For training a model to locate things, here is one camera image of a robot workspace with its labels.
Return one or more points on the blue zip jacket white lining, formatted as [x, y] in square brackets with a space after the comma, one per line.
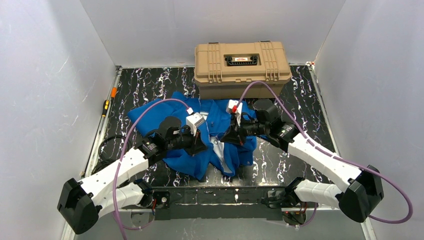
[224, 156]

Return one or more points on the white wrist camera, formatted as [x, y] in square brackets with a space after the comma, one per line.
[194, 121]
[235, 107]

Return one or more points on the orange handled screwdriver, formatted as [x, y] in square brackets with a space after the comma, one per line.
[113, 93]

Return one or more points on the yellow black handled screwdriver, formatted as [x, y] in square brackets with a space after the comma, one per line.
[105, 108]

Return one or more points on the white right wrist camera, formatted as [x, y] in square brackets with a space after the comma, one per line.
[235, 107]

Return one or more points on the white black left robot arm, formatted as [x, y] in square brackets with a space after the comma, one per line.
[83, 202]

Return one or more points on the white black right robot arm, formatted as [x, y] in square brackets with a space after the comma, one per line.
[354, 190]

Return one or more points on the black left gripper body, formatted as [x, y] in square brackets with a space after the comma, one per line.
[195, 141]

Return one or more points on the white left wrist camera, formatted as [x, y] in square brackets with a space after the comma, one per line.
[194, 121]

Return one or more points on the tan plastic toolbox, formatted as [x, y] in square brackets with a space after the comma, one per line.
[224, 70]

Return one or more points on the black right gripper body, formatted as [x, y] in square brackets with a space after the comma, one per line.
[237, 129]

